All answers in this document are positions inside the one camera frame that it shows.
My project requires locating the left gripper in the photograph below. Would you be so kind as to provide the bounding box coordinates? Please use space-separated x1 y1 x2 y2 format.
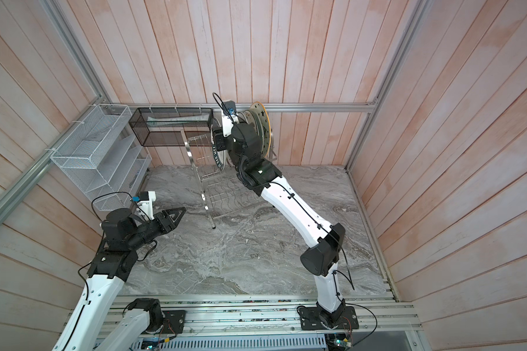
126 207 187 250

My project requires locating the white plate dark green rim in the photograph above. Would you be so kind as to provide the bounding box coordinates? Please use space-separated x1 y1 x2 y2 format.
209 117 226 171

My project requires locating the mint green flower plate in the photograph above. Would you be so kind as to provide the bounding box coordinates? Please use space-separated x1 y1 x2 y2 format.
244 110 265 141

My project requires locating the star pattern orange rim plate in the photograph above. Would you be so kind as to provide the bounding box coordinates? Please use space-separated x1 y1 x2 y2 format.
249 102 272 158

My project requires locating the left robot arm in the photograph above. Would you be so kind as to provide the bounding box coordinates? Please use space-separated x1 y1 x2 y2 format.
54 207 186 350

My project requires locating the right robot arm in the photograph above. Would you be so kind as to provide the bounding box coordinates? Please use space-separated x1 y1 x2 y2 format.
212 123 346 330

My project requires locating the steel two-tier dish rack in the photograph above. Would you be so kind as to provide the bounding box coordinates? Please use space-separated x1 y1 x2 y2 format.
181 127 264 228

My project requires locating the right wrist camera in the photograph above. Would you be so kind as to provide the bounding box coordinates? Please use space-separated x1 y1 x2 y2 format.
221 100 238 137

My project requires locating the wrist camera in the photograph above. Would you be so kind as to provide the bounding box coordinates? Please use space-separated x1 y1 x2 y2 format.
221 100 238 137
132 191 156 220

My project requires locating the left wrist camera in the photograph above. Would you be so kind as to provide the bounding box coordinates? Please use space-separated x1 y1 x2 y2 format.
132 191 156 220

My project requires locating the black mesh wall basket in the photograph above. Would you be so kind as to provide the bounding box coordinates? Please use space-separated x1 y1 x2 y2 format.
129 107 213 147

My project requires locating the horizontal aluminium wall bar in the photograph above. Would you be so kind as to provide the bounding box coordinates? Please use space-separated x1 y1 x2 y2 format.
123 102 376 113

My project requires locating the white wire mesh shelf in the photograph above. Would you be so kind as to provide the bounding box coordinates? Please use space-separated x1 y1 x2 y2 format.
51 105 152 211

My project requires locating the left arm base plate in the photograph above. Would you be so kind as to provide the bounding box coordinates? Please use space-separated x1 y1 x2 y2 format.
121 309 187 334

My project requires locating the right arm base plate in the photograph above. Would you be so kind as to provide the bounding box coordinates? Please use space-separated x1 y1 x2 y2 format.
297 304 359 331

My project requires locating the left aluminium frame bar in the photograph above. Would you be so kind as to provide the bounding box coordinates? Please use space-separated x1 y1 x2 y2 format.
0 96 107 226

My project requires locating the aluminium frame bar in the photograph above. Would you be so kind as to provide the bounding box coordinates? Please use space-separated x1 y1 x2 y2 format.
0 96 107 226
343 1 433 172

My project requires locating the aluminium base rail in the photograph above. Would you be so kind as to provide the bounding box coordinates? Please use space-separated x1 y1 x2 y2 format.
98 295 422 340

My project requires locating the right aluminium frame bar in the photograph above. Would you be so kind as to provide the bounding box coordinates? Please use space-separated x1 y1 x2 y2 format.
343 1 433 172

